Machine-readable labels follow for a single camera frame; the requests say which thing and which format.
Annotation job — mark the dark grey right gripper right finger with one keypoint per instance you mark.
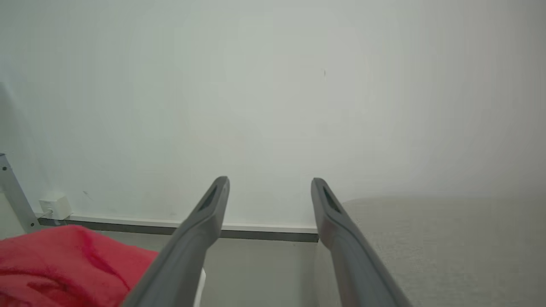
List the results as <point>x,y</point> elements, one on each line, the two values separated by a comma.
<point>354,264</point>

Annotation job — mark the white and grey baseboard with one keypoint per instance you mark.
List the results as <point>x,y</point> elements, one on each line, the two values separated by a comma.
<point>128,225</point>

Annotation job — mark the white wall outlet box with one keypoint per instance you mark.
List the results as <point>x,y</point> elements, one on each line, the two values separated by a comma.
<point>54,206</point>

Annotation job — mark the grey fabric sofa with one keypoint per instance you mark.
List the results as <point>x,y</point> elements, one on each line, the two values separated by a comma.
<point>452,256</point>

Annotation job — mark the red and white garment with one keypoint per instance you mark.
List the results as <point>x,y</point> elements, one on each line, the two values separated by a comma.
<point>59,268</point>

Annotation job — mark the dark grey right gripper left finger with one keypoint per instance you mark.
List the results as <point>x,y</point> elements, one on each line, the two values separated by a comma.
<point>187,251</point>

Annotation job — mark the grey metal frame leg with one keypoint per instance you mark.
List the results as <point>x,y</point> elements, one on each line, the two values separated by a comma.
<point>17,198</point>

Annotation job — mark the white partition panel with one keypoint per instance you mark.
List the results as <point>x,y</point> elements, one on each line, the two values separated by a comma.
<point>6,219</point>

